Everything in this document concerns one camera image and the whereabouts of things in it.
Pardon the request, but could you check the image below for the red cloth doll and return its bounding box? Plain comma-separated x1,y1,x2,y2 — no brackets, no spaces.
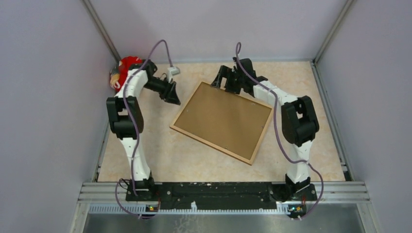
109,56,143,92

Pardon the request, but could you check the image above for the aluminium front rail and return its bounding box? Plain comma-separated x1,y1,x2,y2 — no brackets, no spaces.
71,182,379,233

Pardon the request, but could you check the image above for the wooden picture frame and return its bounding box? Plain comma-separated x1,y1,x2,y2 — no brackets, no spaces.
169,81,274,166

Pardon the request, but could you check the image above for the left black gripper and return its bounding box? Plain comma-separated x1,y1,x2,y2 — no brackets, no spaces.
144,77,181,106

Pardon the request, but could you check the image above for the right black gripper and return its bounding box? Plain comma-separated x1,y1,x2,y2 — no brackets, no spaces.
210,67,244,96

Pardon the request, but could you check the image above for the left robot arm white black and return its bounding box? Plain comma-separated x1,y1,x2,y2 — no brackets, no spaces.
106,56,181,201

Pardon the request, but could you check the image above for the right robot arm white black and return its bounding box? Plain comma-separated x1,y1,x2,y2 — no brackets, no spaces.
211,58,320,201

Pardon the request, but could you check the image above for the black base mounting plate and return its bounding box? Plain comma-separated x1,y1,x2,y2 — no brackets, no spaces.
125,182,317,210

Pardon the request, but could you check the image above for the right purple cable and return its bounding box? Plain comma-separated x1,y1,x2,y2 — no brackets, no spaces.
235,42,325,220

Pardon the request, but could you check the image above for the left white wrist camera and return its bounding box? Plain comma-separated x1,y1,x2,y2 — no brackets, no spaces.
167,66,181,77

